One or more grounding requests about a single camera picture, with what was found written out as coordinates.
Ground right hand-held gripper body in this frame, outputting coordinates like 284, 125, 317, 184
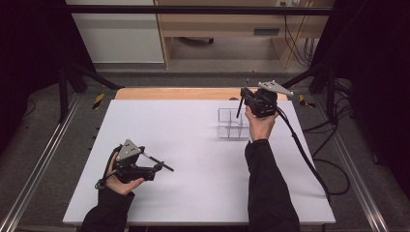
252, 79, 295, 119

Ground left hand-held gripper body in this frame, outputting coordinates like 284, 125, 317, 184
110, 138, 156, 184

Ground clear plastic organizer box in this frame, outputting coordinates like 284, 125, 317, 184
217, 107, 255, 140

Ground person's right hand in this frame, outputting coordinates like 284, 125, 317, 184
244, 105, 280, 143

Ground person's left hand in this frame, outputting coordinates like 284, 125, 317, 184
104, 154, 146, 197

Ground yellow and black tape strip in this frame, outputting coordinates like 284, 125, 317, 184
92, 92, 106, 111
298, 94, 317, 109

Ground grey label on desk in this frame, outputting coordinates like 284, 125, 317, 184
252, 28, 280, 37

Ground wooden desk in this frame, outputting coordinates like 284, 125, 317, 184
154, 0, 337, 70

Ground white power strip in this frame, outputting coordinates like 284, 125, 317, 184
275, 0, 305, 9

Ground white cabinet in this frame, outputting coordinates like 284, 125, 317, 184
66, 0, 165, 64

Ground black curtain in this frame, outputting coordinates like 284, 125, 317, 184
0, 0, 98, 158
309, 0, 410, 194

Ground right hand-held gripper cable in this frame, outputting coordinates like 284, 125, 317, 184
275, 106, 352, 203

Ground hanging black and yellow cables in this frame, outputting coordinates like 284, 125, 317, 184
282, 0, 319, 68

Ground black metal frame stand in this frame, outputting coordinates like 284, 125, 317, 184
57, 60, 126, 124
279, 60, 340, 126

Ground black floor cables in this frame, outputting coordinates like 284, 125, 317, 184
302, 77, 355, 159

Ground aluminium floor rail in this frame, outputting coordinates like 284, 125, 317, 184
313, 95, 390, 232
0, 93, 83, 232

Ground black horizontal frame bar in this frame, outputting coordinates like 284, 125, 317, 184
66, 4, 335, 16

